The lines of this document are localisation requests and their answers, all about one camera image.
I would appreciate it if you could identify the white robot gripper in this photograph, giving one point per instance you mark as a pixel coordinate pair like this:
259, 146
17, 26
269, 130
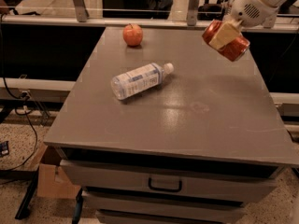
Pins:
249, 8

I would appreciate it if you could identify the red coke can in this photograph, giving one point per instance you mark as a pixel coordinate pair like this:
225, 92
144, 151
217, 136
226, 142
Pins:
234, 50

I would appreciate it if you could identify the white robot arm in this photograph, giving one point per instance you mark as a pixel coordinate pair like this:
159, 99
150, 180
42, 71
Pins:
243, 13

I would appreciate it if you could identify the person in background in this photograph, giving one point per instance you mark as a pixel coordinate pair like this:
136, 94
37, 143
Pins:
148, 9

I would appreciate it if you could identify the red apple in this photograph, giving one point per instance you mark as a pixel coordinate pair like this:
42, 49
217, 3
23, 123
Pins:
132, 35

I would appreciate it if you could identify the clear plastic water bottle lying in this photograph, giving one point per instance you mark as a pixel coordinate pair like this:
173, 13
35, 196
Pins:
140, 79

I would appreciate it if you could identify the grey drawer cabinet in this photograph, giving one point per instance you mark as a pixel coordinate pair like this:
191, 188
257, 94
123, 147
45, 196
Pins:
211, 124

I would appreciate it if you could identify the brown cardboard box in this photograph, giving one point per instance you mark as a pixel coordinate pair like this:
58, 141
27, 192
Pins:
52, 181

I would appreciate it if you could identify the metal railing frame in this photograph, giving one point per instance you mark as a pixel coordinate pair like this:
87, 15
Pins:
88, 13

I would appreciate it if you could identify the black drawer handle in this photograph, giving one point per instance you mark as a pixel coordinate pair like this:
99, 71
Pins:
165, 185

